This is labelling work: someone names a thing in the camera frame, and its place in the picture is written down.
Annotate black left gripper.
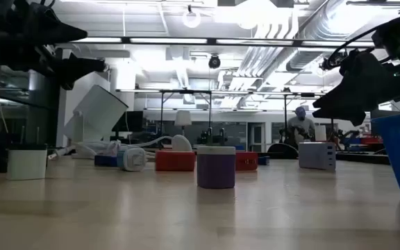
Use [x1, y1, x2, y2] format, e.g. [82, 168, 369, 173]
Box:
[0, 0, 106, 90]

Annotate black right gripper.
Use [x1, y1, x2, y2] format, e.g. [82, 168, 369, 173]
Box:
[312, 49, 400, 127]

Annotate grey multiport charger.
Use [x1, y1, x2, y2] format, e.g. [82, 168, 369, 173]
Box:
[298, 142, 337, 171]

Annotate red charger block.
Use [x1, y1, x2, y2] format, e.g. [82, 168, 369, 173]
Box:
[155, 150, 197, 172]
[235, 151, 259, 172]

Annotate navy blue charger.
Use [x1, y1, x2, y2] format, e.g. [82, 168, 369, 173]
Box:
[94, 154, 119, 167]

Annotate purple charger with white top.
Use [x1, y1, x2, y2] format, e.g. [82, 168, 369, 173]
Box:
[196, 127, 237, 190]

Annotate red storage bin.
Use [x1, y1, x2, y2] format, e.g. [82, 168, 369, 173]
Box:
[359, 136, 384, 145]

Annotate black ceiling spotlight cluster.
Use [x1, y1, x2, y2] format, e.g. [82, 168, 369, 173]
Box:
[319, 51, 343, 72]

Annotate person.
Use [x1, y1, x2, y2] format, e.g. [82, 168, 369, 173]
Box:
[286, 106, 317, 147]

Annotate black computer monitor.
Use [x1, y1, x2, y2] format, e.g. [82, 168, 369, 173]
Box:
[111, 110, 144, 133]

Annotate white charger with black top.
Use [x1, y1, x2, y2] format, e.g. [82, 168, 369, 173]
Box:
[6, 126, 48, 181]

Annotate teal and white charger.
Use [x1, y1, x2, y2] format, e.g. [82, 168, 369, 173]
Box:
[116, 147, 148, 172]

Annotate long ceiling light bar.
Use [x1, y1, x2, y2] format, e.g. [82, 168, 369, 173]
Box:
[56, 36, 376, 48]

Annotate black aluminium table frame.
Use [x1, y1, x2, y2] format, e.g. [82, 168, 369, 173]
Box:
[269, 151, 392, 166]

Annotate black metal rig frame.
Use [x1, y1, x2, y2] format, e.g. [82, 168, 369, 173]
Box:
[283, 92, 335, 140]
[158, 89, 215, 147]

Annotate black right camera cable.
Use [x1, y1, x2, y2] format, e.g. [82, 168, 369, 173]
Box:
[319, 26, 381, 72]

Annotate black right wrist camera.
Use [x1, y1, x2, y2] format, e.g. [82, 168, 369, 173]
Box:
[372, 6, 400, 62]

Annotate silver spiral ventilation duct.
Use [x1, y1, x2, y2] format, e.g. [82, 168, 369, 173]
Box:
[285, 0, 374, 72]

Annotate white power cable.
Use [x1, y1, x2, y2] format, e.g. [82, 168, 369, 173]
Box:
[48, 135, 175, 161]

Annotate white ring ceiling light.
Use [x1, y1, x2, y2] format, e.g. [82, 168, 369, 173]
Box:
[181, 5, 202, 29]

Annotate black round ceiling camera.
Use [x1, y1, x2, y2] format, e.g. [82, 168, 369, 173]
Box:
[208, 54, 222, 69]

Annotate white oval cable adapter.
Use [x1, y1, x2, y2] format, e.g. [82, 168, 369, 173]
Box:
[171, 134, 193, 153]

